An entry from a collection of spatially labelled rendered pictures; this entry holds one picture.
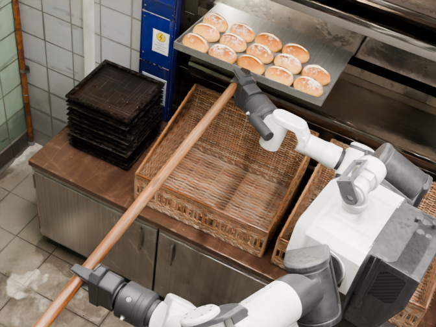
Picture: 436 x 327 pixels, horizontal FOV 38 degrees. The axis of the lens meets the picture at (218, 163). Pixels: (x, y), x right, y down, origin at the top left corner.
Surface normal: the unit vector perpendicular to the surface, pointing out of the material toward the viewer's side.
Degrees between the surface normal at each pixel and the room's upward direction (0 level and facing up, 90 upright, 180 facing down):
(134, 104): 0
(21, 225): 0
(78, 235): 90
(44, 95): 90
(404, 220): 1
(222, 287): 90
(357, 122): 70
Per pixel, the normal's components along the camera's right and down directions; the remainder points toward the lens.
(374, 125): -0.38, 0.32
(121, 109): 0.12, -0.70
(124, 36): -0.44, 0.59
